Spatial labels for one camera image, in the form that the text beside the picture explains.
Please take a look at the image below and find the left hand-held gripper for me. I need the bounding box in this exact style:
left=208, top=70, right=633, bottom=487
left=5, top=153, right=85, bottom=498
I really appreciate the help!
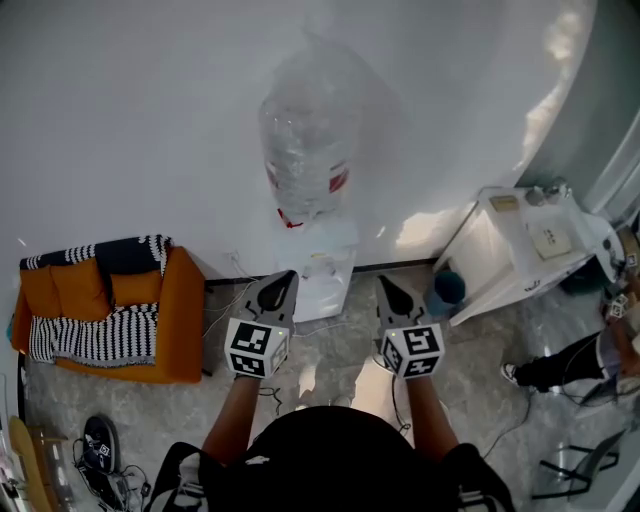
left=223, top=269, right=301, bottom=382

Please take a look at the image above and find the white water dispenser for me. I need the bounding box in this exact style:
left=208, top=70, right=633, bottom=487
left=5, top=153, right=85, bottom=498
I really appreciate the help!
left=272, top=219, right=359, bottom=323

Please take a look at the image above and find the tangle of black cables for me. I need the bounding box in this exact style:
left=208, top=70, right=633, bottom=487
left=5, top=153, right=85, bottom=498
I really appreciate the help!
left=71, top=438, right=154, bottom=512

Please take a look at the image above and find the orange cushion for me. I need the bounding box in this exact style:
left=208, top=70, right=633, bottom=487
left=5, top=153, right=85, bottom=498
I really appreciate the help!
left=49, top=258, right=110, bottom=322
left=109, top=272, right=164, bottom=307
left=20, top=264, right=57, bottom=321

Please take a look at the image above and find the black oval device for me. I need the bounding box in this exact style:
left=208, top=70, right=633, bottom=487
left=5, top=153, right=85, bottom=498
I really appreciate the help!
left=81, top=413, right=122, bottom=477

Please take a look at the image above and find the orange sofa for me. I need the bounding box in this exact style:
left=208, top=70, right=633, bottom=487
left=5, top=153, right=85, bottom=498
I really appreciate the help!
left=10, top=234, right=207, bottom=386

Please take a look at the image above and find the wooden rack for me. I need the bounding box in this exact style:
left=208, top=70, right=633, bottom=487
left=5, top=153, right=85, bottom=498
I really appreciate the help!
left=7, top=414, right=69, bottom=512

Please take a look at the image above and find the person's left forearm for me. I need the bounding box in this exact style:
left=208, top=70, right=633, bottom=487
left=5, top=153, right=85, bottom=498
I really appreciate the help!
left=201, top=375, right=262, bottom=469

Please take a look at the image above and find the person's right forearm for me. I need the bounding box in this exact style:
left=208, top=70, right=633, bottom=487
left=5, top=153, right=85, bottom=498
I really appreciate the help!
left=402, top=375, right=461, bottom=464

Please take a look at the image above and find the teal trash bin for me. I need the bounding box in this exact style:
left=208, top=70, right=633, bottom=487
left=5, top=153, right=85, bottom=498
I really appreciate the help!
left=424, top=270, right=468, bottom=319

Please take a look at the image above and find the black white striped blanket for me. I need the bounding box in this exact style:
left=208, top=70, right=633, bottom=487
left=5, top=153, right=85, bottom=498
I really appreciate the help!
left=19, top=233, right=175, bottom=370

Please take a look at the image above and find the large clear water bottle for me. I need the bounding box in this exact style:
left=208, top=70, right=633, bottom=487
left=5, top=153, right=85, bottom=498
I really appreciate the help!
left=256, top=42, right=365, bottom=227

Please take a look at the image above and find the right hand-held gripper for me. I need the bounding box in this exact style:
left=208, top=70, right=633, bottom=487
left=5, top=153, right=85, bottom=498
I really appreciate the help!
left=375, top=274, right=448, bottom=381

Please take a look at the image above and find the person's black t-shirt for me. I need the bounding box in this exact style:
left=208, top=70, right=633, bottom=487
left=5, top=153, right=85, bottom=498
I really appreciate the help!
left=146, top=405, right=517, bottom=512

